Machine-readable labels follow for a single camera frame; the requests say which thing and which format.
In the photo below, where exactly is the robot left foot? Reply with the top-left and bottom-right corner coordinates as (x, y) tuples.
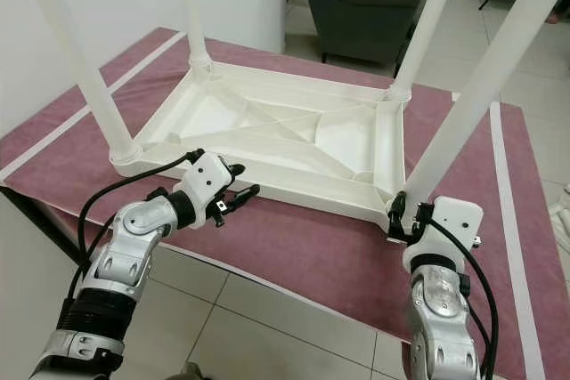
(178, 364), (213, 380)

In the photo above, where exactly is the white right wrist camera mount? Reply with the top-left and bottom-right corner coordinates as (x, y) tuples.
(403, 196), (485, 274)

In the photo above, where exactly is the grey armchair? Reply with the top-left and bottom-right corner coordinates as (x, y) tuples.
(301, 0), (430, 74)

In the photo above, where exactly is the white plastic table leg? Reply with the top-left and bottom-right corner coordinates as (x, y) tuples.
(174, 0), (215, 74)
(13, 0), (143, 167)
(387, 0), (466, 103)
(396, 0), (570, 221)

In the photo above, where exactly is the white plastic table top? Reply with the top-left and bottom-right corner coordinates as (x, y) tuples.
(111, 58), (411, 234)

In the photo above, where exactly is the white tape strip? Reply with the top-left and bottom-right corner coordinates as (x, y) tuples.
(488, 102), (548, 380)
(0, 31), (186, 181)

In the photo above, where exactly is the pink table cloth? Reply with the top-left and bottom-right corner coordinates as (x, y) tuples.
(0, 26), (570, 380)

